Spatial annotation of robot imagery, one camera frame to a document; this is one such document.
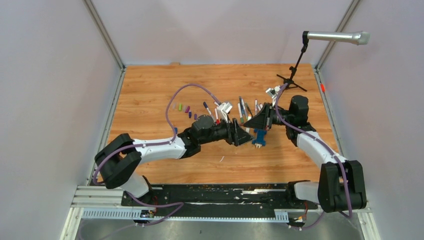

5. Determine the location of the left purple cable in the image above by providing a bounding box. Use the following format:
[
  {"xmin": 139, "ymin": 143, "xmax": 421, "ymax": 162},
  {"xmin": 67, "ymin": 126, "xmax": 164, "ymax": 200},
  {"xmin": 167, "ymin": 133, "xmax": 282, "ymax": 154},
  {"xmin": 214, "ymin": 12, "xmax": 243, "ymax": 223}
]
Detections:
[{"xmin": 92, "ymin": 83, "xmax": 223, "ymax": 228}]

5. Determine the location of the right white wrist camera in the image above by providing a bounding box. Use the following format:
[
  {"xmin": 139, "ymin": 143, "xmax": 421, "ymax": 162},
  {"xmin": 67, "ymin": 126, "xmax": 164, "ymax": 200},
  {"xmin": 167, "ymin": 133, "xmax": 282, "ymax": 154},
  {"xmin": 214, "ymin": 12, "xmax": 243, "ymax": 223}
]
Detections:
[{"xmin": 265, "ymin": 85, "xmax": 281, "ymax": 107}]

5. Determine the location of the purple cable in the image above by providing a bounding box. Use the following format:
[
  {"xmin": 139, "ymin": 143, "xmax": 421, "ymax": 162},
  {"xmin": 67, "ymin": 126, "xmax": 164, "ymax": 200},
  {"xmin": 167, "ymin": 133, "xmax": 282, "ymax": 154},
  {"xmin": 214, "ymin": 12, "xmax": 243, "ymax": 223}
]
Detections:
[
  {"xmin": 274, "ymin": 82, "xmax": 354, "ymax": 231},
  {"xmin": 92, "ymin": 83, "xmax": 223, "ymax": 228}
]

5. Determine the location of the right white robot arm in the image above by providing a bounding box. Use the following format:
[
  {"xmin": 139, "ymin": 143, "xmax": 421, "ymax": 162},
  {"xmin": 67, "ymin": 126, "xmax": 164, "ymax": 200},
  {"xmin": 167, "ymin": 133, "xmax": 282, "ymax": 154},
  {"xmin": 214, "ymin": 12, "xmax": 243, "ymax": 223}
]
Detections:
[{"xmin": 243, "ymin": 95, "xmax": 367, "ymax": 213}]

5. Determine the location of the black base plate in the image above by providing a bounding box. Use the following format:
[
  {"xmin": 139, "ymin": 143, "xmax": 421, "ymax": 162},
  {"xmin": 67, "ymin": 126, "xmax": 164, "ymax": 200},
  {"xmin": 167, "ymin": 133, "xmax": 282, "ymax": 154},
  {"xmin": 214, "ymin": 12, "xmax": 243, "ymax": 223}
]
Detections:
[{"xmin": 142, "ymin": 183, "xmax": 321, "ymax": 218}]

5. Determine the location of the black microphone tripod stand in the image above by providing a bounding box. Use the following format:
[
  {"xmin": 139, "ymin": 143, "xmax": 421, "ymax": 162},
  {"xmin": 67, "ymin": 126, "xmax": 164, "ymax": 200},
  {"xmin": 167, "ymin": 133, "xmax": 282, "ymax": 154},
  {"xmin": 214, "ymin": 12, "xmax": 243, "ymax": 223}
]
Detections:
[{"xmin": 276, "ymin": 31, "xmax": 309, "ymax": 92}]

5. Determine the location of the silver microphone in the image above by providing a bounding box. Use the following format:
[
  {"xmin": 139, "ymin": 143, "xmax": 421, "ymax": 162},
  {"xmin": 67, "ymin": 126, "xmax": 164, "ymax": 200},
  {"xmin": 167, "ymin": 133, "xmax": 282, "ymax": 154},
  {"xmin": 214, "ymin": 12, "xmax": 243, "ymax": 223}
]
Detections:
[{"xmin": 302, "ymin": 31, "xmax": 371, "ymax": 46}]

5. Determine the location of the grey slotted cable duct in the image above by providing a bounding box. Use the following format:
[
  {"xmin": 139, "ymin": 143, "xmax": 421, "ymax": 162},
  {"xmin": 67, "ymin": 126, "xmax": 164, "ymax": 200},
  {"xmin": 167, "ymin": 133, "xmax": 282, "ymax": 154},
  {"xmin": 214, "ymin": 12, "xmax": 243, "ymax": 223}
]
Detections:
[{"xmin": 81, "ymin": 208, "xmax": 289, "ymax": 223}]

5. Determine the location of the red cap marker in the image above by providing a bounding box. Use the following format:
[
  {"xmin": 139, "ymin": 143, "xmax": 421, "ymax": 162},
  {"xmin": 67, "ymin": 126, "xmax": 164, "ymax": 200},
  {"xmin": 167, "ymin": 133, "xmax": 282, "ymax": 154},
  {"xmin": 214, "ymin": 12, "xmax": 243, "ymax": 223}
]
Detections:
[{"xmin": 214, "ymin": 108, "xmax": 220, "ymax": 124}]

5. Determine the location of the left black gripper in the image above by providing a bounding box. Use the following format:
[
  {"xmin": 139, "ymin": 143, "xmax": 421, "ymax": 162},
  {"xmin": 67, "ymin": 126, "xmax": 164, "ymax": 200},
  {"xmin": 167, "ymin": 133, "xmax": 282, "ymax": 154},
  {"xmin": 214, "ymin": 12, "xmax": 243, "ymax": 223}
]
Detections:
[{"xmin": 200, "ymin": 115, "xmax": 256, "ymax": 148}]

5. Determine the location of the dark green cap pen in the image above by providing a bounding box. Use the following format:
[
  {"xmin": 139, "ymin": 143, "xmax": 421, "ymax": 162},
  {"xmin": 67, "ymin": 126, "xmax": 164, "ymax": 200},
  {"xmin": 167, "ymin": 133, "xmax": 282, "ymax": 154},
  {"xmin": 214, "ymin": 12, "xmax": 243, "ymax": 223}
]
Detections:
[{"xmin": 244, "ymin": 102, "xmax": 253, "ymax": 117}]

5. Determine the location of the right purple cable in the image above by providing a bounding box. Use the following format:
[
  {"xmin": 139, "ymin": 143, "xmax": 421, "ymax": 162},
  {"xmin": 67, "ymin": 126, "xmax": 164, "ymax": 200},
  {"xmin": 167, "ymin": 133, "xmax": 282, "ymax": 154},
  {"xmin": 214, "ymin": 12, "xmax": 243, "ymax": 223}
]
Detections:
[{"xmin": 274, "ymin": 82, "xmax": 354, "ymax": 231}]

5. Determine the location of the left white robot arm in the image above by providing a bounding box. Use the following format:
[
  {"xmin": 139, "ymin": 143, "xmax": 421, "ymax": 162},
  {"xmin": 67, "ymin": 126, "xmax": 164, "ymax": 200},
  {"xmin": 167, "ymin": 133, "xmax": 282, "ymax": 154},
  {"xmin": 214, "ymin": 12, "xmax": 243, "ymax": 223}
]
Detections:
[{"xmin": 94, "ymin": 115, "xmax": 254, "ymax": 207}]

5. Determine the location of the clear cap grey pen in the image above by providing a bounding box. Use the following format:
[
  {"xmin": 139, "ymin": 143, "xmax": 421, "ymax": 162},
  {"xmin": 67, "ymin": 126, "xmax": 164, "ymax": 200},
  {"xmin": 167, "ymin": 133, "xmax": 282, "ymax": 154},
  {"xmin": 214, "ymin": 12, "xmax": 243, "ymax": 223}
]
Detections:
[{"xmin": 238, "ymin": 96, "xmax": 246, "ymax": 116}]

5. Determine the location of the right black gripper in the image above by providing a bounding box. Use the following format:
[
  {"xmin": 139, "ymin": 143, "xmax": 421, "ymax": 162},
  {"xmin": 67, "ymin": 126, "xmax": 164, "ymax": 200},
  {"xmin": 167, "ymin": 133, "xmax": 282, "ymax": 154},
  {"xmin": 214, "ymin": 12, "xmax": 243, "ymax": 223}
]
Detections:
[{"xmin": 243, "ymin": 102, "xmax": 294, "ymax": 131}]

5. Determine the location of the blue red toy robot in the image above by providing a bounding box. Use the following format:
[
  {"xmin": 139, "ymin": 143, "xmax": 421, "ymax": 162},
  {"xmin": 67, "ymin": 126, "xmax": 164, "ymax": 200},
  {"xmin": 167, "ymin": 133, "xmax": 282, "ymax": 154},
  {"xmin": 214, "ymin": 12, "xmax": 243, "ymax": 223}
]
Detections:
[{"xmin": 252, "ymin": 129, "xmax": 267, "ymax": 148}]

